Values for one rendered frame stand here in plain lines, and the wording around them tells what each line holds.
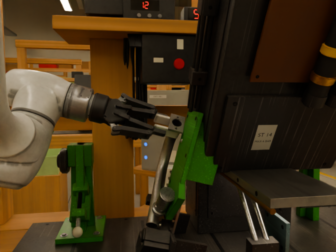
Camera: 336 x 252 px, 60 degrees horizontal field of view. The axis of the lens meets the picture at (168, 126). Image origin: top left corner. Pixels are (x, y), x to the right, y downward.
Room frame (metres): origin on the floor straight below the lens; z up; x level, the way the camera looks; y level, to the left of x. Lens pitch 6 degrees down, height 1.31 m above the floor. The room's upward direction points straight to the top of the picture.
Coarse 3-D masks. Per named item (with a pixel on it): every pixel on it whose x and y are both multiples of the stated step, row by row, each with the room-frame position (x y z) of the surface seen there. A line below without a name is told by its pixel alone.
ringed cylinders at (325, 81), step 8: (328, 32) 0.53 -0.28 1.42; (328, 40) 0.52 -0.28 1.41; (320, 48) 0.54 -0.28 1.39; (328, 48) 0.52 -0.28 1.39; (320, 56) 0.54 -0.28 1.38; (328, 56) 0.53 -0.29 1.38; (320, 64) 0.54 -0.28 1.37; (328, 64) 0.53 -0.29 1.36; (312, 72) 0.56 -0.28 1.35; (320, 72) 0.54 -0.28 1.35; (328, 72) 0.54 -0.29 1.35; (312, 80) 0.56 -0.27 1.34; (320, 80) 0.55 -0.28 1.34; (328, 80) 0.54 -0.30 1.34; (312, 88) 0.56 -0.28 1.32; (320, 88) 0.55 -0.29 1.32; (328, 88) 0.56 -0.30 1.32; (304, 96) 0.58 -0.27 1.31; (312, 96) 0.57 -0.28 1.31; (320, 96) 0.56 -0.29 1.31; (328, 96) 0.58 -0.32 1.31; (304, 104) 0.58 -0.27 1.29; (312, 104) 0.57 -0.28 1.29; (320, 104) 0.57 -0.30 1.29; (328, 104) 0.59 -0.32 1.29
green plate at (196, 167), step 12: (192, 120) 0.69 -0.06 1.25; (192, 132) 0.66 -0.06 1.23; (180, 144) 0.74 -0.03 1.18; (192, 144) 0.65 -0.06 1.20; (180, 156) 0.71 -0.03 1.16; (192, 156) 0.66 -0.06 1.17; (204, 156) 0.67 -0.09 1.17; (180, 168) 0.68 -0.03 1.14; (192, 168) 0.66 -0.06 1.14; (204, 168) 0.67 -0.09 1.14; (216, 168) 0.67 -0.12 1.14; (180, 180) 0.65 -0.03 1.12; (192, 180) 0.66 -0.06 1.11; (204, 180) 0.67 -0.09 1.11
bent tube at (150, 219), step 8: (176, 120) 0.78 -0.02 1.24; (184, 120) 0.77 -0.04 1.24; (168, 128) 0.74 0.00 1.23; (176, 128) 0.75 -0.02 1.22; (168, 136) 0.79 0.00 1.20; (168, 144) 0.81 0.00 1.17; (160, 152) 0.83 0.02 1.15; (168, 152) 0.82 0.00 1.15; (160, 160) 0.82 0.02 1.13; (168, 160) 0.82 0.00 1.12; (160, 168) 0.80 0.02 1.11; (160, 176) 0.78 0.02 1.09; (160, 184) 0.76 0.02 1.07; (152, 192) 0.75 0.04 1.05; (152, 200) 0.73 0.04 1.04; (152, 216) 0.69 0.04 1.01; (152, 224) 0.70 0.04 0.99
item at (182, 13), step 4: (184, 8) 0.95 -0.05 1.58; (188, 8) 0.95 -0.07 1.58; (192, 8) 0.95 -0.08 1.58; (196, 8) 0.95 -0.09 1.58; (180, 12) 1.00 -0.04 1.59; (184, 12) 0.95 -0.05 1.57; (188, 12) 0.95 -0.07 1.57; (192, 12) 0.95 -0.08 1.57; (196, 12) 0.95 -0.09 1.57; (180, 16) 1.00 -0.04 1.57; (184, 16) 0.95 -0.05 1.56; (188, 16) 0.95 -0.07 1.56; (192, 16) 0.95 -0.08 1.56; (196, 16) 0.95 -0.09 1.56
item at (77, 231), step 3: (78, 219) 0.77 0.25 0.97; (78, 222) 0.77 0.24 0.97; (75, 225) 0.76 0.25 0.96; (78, 225) 0.76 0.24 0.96; (75, 228) 0.75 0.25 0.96; (78, 228) 0.75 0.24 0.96; (81, 228) 0.76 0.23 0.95; (72, 231) 0.74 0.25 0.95; (75, 231) 0.74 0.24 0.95; (78, 231) 0.74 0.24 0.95; (81, 231) 0.75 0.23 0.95; (72, 234) 0.74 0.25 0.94; (75, 234) 0.74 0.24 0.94; (78, 234) 0.74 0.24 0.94; (81, 234) 0.75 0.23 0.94
